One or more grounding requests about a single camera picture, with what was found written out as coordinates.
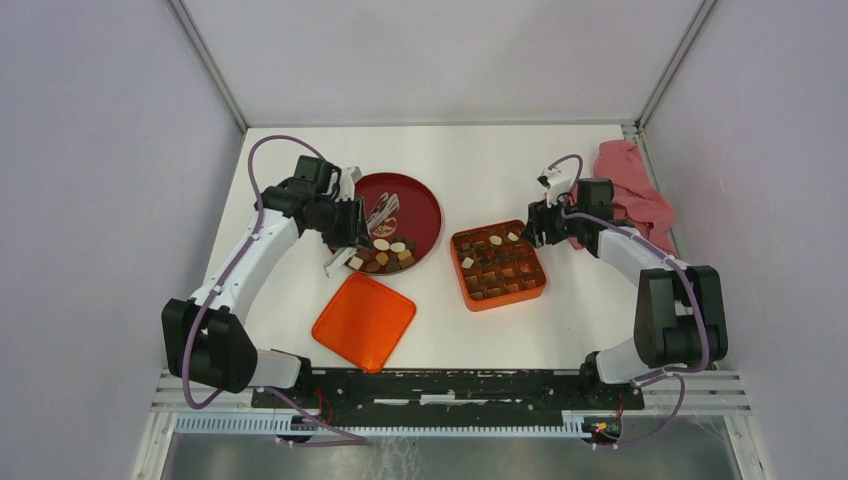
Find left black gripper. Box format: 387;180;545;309
308;194;374;252

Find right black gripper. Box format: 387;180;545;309
519;190;585;248

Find metal serving tongs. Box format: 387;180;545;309
323;192;400;278

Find orange compartment chocolate box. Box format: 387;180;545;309
449;219;548;312

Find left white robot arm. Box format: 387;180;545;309
161;156;371;408

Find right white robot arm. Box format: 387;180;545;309
520;170;729;408

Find round dark red plate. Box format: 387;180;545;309
340;172;443;276

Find orange box lid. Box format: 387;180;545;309
311;273;417;374

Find pink cloth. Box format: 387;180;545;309
592;140;677;255

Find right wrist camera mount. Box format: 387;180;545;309
537;167;574;207

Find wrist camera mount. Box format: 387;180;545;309
537;167;574;207
337;166;362;201

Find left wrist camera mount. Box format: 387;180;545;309
337;166;362;201

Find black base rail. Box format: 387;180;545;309
251;368;645;427

